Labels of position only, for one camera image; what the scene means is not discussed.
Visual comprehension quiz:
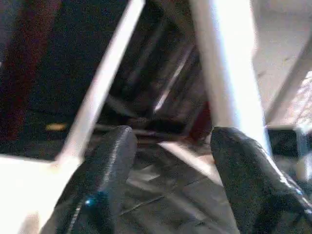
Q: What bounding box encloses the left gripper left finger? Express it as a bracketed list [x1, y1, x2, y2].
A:
[41, 125, 138, 234]

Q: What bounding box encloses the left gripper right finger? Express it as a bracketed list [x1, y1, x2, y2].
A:
[210, 126, 312, 234]

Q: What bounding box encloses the small yellow label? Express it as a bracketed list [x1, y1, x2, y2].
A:
[45, 123, 67, 131]

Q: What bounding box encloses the black work mat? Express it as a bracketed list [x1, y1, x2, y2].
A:
[82, 0, 312, 234]

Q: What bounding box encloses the black backdrop cloth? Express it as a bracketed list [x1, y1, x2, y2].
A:
[0, 0, 137, 156]

